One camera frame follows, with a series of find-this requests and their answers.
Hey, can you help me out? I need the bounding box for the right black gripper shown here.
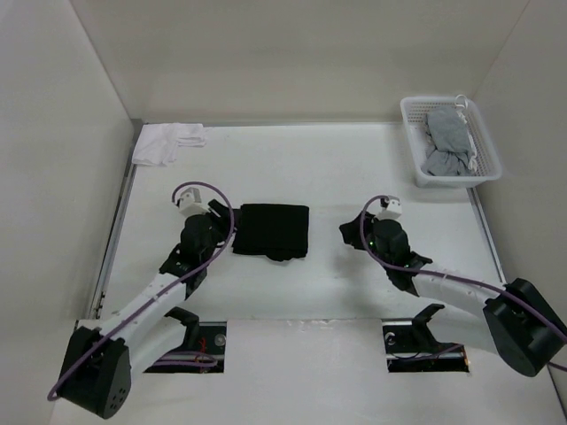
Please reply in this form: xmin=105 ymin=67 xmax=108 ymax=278
xmin=338 ymin=210 xmax=392 ymax=270

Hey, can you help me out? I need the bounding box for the black tank top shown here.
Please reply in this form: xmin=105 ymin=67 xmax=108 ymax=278
xmin=232 ymin=204 xmax=309 ymax=262

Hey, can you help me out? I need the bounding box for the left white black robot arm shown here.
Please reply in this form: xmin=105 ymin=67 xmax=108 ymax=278
xmin=48 ymin=200 xmax=242 ymax=419

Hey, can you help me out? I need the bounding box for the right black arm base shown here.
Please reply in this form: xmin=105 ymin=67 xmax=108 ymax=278
xmin=382 ymin=304 xmax=470 ymax=373

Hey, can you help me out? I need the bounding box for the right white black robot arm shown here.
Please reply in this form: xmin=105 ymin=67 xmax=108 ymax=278
xmin=338 ymin=212 xmax=566 ymax=377

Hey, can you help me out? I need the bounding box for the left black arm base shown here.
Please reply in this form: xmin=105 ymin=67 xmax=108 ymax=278
xmin=144 ymin=307 xmax=228 ymax=375

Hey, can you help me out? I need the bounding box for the folded white tank top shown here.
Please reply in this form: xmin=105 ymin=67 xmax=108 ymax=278
xmin=132 ymin=123 xmax=206 ymax=166

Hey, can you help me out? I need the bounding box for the grey tank top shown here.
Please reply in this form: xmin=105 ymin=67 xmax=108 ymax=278
xmin=422 ymin=105 xmax=478 ymax=177

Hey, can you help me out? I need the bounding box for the white plastic basket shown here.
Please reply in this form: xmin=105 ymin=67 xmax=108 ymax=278
xmin=400 ymin=95 xmax=502 ymax=189

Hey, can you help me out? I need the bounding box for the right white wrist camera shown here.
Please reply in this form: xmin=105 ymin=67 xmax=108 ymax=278
xmin=377 ymin=196 xmax=402 ymax=220

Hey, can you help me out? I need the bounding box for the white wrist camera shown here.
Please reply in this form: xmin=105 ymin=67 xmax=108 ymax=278
xmin=377 ymin=196 xmax=402 ymax=220
xmin=175 ymin=187 xmax=208 ymax=218

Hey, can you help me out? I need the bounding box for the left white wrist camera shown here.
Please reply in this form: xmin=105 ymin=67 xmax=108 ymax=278
xmin=175 ymin=187 xmax=208 ymax=218

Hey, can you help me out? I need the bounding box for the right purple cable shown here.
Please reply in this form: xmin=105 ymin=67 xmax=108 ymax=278
xmin=361 ymin=195 xmax=567 ymax=373

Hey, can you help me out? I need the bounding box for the purple cable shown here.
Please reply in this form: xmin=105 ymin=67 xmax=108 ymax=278
xmin=361 ymin=195 xmax=567 ymax=373
xmin=46 ymin=181 xmax=236 ymax=402

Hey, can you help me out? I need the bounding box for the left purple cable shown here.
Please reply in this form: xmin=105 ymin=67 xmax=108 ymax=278
xmin=46 ymin=181 xmax=236 ymax=402

